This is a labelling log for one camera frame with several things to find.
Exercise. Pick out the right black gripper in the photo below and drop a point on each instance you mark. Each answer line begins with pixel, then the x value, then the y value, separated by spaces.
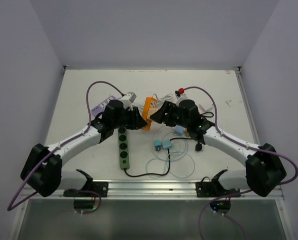
pixel 160 116

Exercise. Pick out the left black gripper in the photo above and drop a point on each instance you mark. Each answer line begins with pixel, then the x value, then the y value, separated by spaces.
pixel 136 121

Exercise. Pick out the light blue usb charger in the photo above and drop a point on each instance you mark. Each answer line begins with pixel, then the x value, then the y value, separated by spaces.
pixel 179 130

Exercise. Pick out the teal charger cube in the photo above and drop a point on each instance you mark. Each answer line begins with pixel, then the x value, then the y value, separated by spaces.
pixel 157 145
pixel 166 144

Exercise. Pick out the purple usb hub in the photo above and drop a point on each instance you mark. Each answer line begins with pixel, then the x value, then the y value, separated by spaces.
pixel 100 107

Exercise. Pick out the green power strip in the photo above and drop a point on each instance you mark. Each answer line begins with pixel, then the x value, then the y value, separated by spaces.
pixel 123 149

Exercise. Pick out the beige cube socket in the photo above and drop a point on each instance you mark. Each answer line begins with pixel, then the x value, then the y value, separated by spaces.
pixel 151 111

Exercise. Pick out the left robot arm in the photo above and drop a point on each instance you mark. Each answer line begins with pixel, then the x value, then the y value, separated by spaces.
pixel 43 170

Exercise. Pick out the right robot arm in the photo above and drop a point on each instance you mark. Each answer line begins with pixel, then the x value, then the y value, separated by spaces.
pixel 263 169

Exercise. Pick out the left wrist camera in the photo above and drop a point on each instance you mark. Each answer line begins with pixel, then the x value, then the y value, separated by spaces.
pixel 128 100

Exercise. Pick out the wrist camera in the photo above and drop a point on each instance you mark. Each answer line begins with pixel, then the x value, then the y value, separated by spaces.
pixel 128 100
pixel 180 94

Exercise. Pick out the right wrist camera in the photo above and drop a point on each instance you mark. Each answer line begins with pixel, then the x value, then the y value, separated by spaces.
pixel 180 94

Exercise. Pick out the aluminium front rail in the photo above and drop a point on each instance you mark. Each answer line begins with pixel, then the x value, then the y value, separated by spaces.
pixel 154 189

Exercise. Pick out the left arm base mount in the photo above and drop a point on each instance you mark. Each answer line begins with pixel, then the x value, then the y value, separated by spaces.
pixel 99 187

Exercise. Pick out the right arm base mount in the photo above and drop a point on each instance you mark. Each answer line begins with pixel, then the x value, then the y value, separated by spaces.
pixel 206 189

